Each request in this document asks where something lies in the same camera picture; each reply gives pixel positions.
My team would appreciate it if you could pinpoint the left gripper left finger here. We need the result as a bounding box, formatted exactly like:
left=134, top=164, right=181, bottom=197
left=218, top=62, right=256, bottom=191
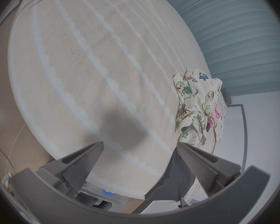
left=37, top=141, right=105, bottom=197

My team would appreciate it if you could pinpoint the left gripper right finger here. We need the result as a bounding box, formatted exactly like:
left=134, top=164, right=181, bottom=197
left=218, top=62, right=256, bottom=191
left=177, top=142, right=242, bottom=194

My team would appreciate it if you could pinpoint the black T-shirt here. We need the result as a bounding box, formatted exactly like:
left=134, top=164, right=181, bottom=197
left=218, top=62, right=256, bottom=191
left=143, top=148, right=197, bottom=207

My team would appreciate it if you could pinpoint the bed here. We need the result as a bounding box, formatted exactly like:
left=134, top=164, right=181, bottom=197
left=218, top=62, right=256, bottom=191
left=7, top=0, right=248, bottom=201

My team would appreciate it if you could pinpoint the pink garment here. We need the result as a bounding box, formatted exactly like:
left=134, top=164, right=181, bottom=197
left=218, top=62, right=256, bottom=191
left=208, top=104, right=222, bottom=128

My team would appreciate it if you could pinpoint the white printed pillow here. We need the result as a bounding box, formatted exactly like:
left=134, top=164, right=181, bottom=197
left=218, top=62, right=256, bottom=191
left=214, top=90, right=227, bottom=144

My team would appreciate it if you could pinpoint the white printed pyjama top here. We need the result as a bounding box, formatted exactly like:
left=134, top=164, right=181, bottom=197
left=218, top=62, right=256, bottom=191
left=173, top=68, right=223, bottom=147

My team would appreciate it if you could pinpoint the black cable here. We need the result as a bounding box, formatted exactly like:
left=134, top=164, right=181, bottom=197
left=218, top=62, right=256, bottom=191
left=0, top=148, right=15, bottom=175

